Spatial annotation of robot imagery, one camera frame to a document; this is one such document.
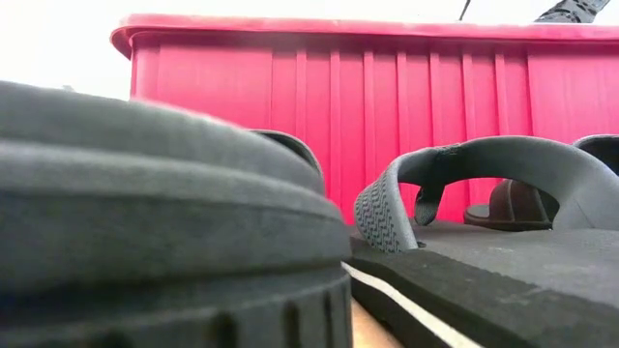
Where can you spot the black flip-flop sandal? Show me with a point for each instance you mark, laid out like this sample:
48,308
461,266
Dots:
508,270

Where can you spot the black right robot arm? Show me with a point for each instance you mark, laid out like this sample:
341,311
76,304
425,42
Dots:
570,9

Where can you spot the black slide sandal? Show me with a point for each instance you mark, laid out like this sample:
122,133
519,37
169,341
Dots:
145,217
512,208

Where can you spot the red plastic bin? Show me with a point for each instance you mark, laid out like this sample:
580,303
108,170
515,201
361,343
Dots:
217,87

